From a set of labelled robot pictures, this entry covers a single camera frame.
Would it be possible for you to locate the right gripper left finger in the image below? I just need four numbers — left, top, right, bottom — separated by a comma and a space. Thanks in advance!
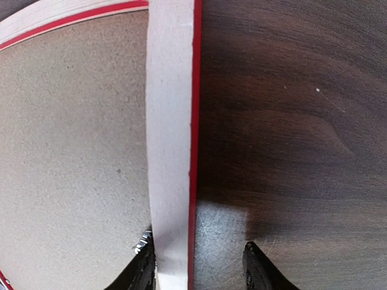
105, 231, 156, 290

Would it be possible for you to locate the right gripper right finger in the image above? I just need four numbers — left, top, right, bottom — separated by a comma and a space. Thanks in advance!
242, 241, 299, 290

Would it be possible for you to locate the brown cardboard backing board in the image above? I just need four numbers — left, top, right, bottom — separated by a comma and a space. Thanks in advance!
1, 11, 150, 289

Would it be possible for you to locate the red wooden picture frame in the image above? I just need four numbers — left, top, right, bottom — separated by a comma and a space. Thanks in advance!
1, 1, 200, 289

